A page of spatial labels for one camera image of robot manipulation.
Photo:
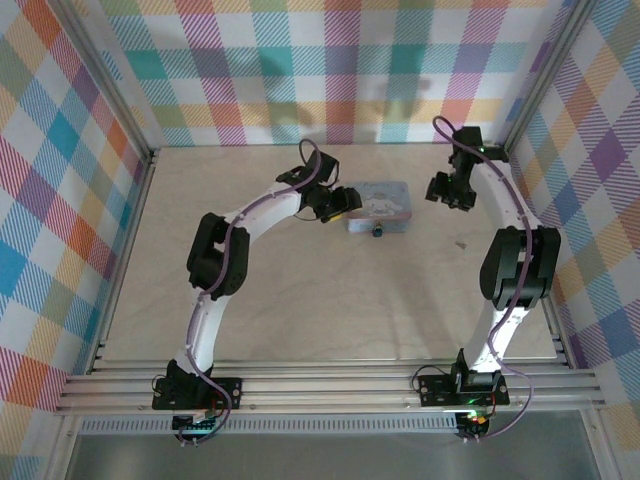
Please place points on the small dark padlock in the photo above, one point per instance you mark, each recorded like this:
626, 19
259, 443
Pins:
376, 231

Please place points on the blue cartoon tin box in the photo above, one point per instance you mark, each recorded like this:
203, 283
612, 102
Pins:
387, 200

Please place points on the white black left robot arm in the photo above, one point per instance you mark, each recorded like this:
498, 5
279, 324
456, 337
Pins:
205, 330

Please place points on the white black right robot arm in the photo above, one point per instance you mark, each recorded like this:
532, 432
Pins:
500, 200

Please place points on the small controller circuit board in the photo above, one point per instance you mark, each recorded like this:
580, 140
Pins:
192, 424
472, 424

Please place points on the grey metal panel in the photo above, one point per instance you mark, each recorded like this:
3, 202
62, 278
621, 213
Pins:
325, 457

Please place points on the aluminium frame post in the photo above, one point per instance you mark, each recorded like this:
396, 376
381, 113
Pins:
544, 75
114, 80

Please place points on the aluminium frame cross rail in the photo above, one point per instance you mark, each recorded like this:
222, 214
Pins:
325, 390

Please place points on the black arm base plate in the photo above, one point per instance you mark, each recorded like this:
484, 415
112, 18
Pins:
435, 392
230, 392

